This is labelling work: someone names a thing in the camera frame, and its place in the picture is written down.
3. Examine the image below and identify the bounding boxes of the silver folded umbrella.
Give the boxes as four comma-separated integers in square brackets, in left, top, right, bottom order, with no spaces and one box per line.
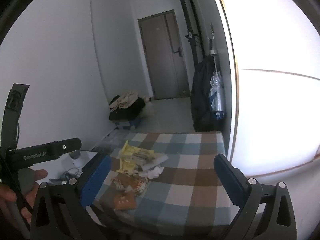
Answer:
[208,39,226,120]

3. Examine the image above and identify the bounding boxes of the tangled cables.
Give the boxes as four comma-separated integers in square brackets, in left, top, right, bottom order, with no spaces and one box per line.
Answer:
[59,167,83,182]

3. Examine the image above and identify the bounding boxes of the black hanging jacket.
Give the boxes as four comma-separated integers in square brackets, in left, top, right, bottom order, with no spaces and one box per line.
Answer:
[191,55,225,132]

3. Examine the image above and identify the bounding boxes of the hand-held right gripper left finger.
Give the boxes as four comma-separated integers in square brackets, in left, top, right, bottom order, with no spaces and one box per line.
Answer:
[29,154,113,240]

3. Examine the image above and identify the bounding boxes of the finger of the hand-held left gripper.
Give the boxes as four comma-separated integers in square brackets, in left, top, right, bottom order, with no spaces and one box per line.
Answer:
[50,137,82,159]

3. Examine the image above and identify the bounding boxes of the blue white box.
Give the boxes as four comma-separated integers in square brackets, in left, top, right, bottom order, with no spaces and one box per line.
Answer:
[114,117,141,131]

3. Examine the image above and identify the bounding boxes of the white cup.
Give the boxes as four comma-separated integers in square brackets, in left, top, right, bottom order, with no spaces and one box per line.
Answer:
[69,150,82,168]

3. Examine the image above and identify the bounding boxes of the person's left hand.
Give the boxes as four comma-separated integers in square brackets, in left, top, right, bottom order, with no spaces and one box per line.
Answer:
[0,169,48,220]

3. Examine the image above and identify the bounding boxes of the black cable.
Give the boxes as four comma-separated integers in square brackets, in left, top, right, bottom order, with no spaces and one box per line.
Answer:
[0,152,33,213]

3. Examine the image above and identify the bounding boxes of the white table top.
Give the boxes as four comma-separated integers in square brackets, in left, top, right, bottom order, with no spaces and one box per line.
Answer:
[212,0,320,179]

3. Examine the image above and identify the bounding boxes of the yellow snack wrapper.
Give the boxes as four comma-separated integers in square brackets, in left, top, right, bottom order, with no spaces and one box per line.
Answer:
[117,140,157,174]

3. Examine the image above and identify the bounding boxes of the black metal frame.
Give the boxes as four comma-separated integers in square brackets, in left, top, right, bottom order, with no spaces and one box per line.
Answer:
[174,0,203,64]

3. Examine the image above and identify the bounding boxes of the beige cloth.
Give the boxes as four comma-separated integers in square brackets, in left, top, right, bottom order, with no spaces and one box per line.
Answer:
[110,91,138,111]

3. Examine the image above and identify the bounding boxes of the checkered blanket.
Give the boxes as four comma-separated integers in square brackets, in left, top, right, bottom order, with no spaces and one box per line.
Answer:
[86,131,240,230]

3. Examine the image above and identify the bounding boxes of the white tissue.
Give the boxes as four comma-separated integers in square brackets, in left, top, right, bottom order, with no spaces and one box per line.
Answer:
[141,155,169,170]
[139,166,165,180]

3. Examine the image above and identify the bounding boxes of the grey door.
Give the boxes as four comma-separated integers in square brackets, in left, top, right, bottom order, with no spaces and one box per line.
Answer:
[138,10,190,100]

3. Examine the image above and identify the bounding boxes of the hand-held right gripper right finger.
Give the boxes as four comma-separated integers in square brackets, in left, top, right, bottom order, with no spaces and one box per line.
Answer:
[214,154,297,240]

